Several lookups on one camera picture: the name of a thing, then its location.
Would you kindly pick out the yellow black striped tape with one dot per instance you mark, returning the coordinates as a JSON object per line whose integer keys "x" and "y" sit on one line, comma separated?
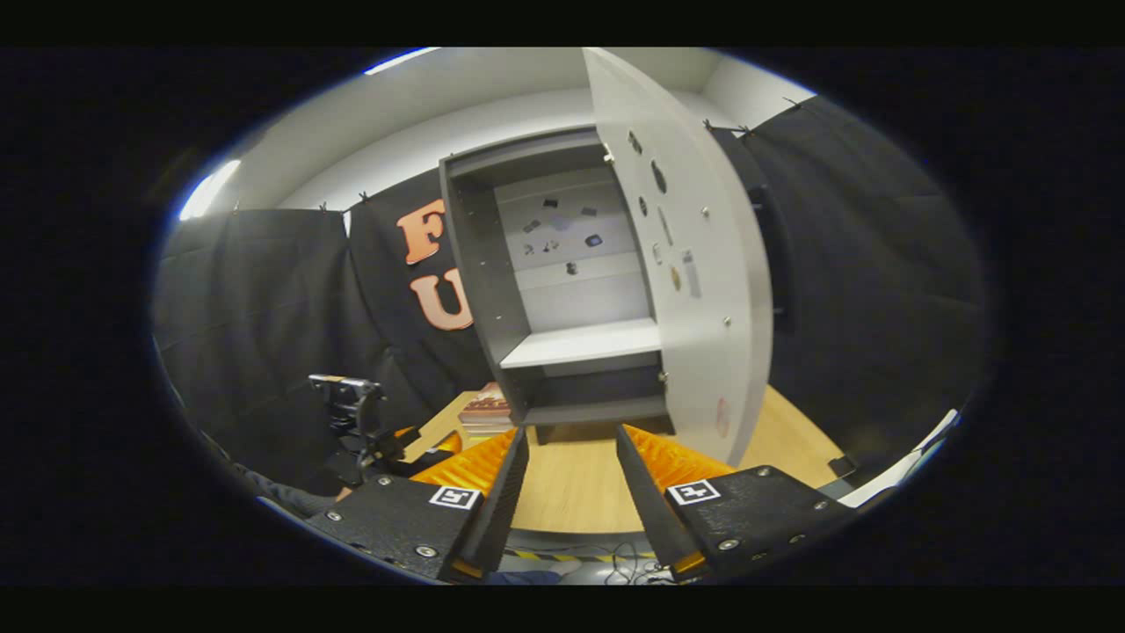
{"x": 562, "y": 555}

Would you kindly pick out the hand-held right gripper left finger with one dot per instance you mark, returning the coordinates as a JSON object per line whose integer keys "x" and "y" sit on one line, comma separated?
{"x": 501, "y": 501}

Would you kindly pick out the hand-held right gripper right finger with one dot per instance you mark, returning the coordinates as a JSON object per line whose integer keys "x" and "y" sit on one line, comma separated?
{"x": 646, "y": 501}

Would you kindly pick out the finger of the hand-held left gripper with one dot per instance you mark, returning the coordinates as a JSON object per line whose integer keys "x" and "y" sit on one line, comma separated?
{"x": 448, "y": 442}

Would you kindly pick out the black backdrop cloth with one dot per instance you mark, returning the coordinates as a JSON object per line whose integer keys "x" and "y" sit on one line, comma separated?
{"x": 264, "y": 308}

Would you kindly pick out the blue clothing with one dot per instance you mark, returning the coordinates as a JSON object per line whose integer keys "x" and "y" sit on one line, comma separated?
{"x": 523, "y": 578}

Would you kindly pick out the small black object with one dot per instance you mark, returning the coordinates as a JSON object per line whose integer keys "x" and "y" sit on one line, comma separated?
{"x": 841, "y": 466}

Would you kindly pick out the white cabinet door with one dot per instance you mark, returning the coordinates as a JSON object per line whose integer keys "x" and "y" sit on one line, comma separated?
{"x": 703, "y": 308}

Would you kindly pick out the grey cabinet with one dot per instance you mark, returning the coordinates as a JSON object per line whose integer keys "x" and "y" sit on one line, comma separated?
{"x": 492, "y": 290}

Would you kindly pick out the stack of books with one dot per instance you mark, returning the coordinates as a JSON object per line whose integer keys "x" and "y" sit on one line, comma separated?
{"x": 485, "y": 411}

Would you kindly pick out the ceiling light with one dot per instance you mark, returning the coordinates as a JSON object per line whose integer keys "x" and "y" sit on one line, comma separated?
{"x": 209, "y": 189}

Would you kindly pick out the white panel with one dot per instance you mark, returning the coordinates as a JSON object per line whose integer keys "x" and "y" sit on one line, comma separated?
{"x": 905, "y": 462}

